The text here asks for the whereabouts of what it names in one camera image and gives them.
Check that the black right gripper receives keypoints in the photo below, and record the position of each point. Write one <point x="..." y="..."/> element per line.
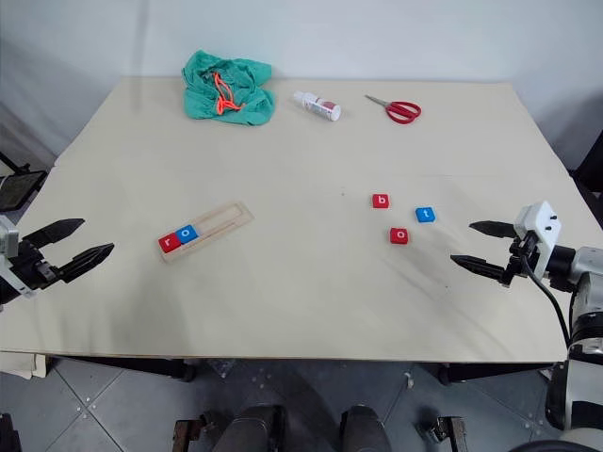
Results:
<point x="522" y="256"/>

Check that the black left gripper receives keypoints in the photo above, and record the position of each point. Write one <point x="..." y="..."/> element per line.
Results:
<point x="33" y="270"/>

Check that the red letter tile o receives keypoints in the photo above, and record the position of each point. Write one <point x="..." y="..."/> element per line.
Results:
<point x="399" y="236"/>

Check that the red letter tile r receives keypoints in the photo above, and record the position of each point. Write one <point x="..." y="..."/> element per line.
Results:
<point x="169" y="243"/>

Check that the red letter tile b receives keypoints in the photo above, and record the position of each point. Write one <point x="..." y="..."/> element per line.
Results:
<point x="381" y="201"/>

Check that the blue letter tile o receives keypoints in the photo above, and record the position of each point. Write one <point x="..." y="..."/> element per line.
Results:
<point x="187" y="234"/>

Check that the wooden tile rack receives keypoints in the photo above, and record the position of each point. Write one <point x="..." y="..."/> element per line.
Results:
<point x="221" y="221"/>

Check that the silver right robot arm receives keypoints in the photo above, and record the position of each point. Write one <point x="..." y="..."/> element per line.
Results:
<point x="586" y="301"/>

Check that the black metal panel stand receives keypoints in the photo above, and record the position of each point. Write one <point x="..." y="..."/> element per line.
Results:
<point x="16" y="188"/>

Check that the white board under table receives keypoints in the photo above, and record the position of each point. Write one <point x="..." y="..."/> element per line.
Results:
<point x="21" y="365"/>

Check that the black object beside table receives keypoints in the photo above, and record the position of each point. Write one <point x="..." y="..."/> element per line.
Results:
<point x="591" y="165"/>

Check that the dark rounded shape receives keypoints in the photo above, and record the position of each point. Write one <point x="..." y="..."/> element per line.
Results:
<point x="256" y="431"/>
<point x="363" y="431"/>

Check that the white spray bottle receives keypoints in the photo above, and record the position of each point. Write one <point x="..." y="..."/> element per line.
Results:
<point x="318" y="106"/>

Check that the crumpled green cloth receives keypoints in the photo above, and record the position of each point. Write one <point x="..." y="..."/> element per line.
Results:
<point x="245" y="94"/>

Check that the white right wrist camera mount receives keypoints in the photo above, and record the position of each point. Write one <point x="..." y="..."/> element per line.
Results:
<point x="542" y="226"/>

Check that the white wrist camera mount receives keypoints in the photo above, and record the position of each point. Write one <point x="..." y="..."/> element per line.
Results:
<point x="7" y="237"/>
<point x="542" y="226"/>

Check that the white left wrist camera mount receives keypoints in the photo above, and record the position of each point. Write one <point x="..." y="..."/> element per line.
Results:
<point x="7" y="237"/>

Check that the black table frame bar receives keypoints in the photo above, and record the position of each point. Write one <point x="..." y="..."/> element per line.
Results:
<point x="494" y="372"/>
<point x="132" y="367"/>

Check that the brown metal bracket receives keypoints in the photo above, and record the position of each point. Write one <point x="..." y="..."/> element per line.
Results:
<point x="188" y="435"/>
<point x="450" y="433"/>

